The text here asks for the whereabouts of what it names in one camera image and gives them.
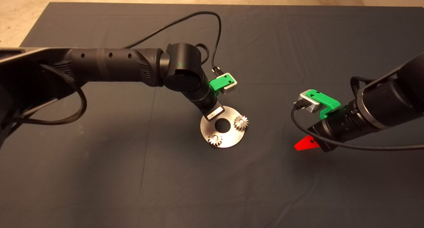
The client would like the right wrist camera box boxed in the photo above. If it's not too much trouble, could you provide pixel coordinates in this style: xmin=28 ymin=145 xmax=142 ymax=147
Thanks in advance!
xmin=298 ymin=90 xmax=321 ymax=113

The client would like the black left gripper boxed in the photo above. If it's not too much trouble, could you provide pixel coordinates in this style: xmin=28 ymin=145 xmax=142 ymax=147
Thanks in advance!
xmin=200 ymin=101 xmax=226 ymax=122

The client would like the dark grey table cloth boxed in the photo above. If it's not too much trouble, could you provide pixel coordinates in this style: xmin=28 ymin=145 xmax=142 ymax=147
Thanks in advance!
xmin=0 ymin=2 xmax=424 ymax=228

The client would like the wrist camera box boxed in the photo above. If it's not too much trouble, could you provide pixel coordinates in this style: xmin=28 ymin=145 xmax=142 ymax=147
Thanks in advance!
xmin=219 ymin=73 xmax=238 ymax=95
xmin=298 ymin=90 xmax=321 ymax=113

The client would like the steel planetary gear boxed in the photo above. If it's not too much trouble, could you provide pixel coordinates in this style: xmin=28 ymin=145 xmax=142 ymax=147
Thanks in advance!
xmin=234 ymin=115 xmax=249 ymax=131
xmin=208 ymin=133 xmax=223 ymax=147

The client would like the round metal carrier plate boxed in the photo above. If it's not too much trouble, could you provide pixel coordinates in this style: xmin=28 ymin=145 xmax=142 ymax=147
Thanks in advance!
xmin=200 ymin=106 xmax=247 ymax=148

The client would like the green left camera mount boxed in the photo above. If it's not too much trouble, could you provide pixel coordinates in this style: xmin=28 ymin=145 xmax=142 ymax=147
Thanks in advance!
xmin=210 ymin=73 xmax=235 ymax=91

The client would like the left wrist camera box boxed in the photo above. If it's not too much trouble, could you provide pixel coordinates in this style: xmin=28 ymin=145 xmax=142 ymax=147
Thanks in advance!
xmin=219 ymin=73 xmax=238 ymax=95

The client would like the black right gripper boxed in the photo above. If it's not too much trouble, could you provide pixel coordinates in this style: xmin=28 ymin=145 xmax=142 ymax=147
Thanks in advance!
xmin=294 ymin=119 xmax=339 ymax=152

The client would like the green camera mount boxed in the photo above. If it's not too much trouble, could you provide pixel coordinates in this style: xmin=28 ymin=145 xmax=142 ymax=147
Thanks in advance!
xmin=210 ymin=73 xmax=235 ymax=91
xmin=305 ymin=90 xmax=341 ymax=119

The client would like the thick black braided sleeve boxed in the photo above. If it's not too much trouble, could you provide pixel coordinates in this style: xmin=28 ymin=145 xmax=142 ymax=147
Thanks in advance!
xmin=7 ymin=64 xmax=87 ymax=125

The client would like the green right camera mount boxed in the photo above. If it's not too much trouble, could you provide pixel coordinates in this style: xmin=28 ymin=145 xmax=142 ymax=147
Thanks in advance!
xmin=305 ymin=90 xmax=341 ymax=119

